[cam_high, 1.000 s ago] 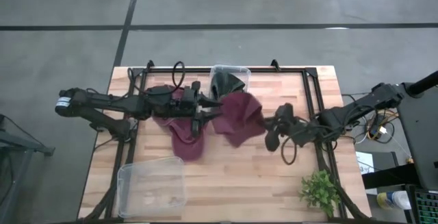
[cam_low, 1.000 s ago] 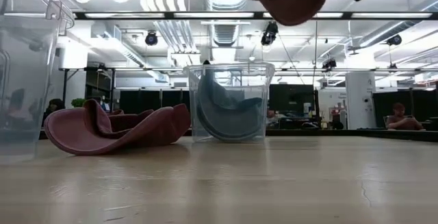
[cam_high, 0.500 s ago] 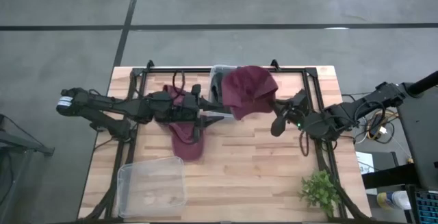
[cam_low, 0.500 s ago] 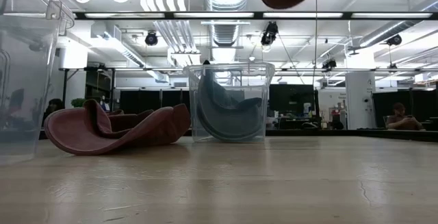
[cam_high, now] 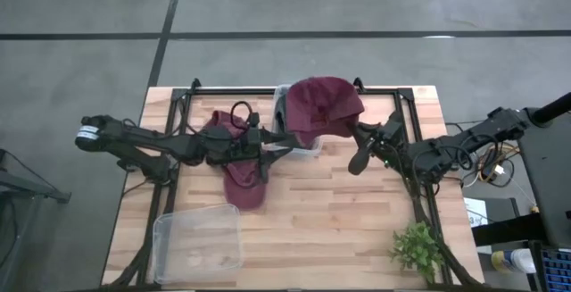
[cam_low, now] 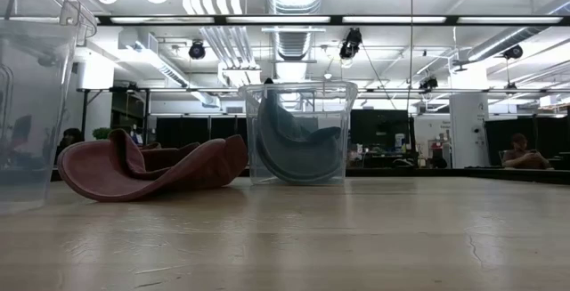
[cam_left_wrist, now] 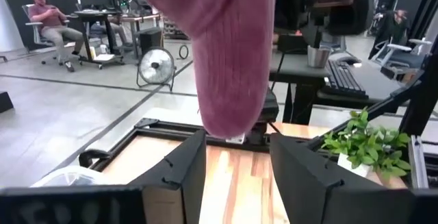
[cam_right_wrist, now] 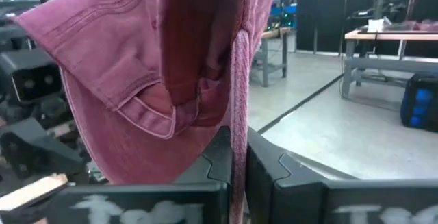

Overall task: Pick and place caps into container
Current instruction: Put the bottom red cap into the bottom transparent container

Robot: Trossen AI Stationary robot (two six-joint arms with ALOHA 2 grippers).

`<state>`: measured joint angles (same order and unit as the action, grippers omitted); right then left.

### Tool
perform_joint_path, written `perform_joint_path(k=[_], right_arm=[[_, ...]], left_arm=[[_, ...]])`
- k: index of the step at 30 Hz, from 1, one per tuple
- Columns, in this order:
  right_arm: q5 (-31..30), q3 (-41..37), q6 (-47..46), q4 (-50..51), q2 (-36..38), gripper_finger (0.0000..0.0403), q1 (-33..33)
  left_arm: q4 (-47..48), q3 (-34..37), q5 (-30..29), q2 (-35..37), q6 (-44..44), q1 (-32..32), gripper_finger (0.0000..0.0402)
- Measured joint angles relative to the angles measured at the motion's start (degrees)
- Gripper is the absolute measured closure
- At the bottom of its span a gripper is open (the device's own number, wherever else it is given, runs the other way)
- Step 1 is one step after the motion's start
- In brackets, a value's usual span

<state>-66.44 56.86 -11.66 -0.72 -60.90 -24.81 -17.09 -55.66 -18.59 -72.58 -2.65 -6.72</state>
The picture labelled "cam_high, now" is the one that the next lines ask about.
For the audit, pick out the maroon baseball cap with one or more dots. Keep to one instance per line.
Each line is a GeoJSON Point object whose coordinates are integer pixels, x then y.
{"type": "Point", "coordinates": [244, 185]}
{"type": "Point", "coordinates": [321, 109]}

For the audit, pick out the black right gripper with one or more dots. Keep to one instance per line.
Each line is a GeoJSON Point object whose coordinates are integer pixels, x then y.
{"type": "Point", "coordinates": [391, 148]}

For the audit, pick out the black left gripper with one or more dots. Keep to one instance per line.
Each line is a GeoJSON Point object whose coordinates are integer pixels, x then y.
{"type": "Point", "coordinates": [247, 151]}

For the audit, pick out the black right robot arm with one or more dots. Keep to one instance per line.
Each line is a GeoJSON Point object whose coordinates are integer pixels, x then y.
{"type": "Point", "coordinates": [473, 142]}

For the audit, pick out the blue backlit keyboard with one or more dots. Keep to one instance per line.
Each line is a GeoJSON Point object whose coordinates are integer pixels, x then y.
{"type": "Point", "coordinates": [557, 269]}

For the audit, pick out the white bottle with yellow cap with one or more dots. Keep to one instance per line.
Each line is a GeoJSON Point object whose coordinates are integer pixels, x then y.
{"type": "Point", "coordinates": [515, 261]}

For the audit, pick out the black metal table frame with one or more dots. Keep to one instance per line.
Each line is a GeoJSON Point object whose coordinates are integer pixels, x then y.
{"type": "Point", "coordinates": [403, 104]}

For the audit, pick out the white paper sheet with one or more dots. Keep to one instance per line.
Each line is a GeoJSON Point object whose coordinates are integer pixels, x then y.
{"type": "Point", "coordinates": [476, 211]}

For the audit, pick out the large clear plastic container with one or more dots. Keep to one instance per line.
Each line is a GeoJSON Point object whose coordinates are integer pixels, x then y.
{"type": "Point", "coordinates": [196, 245]}

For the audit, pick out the black tripod leg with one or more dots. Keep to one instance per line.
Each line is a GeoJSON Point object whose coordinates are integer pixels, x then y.
{"type": "Point", "coordinates": [27, 185]}

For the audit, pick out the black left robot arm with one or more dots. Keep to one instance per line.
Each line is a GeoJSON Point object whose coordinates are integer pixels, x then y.
{"type": "Point", "coordinates": [134, 142]}

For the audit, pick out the small green potted plant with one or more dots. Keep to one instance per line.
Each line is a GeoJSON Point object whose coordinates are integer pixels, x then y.
{"type": "Point", "coordinates": [417, 247]}

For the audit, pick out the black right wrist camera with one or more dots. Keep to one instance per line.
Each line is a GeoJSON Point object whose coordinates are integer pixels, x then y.
{"type": "Point", "coordinates": [393, 124]}

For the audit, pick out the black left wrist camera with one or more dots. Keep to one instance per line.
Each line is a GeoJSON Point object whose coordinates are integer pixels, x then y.
{"type": "Point", "coordinates": [254, 129]}

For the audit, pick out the black equipment stand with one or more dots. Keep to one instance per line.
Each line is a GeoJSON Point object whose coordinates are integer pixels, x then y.
{"type": "Point", "coordinates": [548, 180]}

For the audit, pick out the small clear plastic container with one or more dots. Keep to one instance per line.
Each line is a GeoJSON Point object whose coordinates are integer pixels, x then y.
{"type": "Point", "coordinates": [308, 151]}

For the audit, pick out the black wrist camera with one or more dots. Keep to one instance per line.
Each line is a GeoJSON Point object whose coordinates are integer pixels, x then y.
{"type": "Point", "coordinates": [393, 124]}
{"type": "Point", "coordinates": [254, 129]}

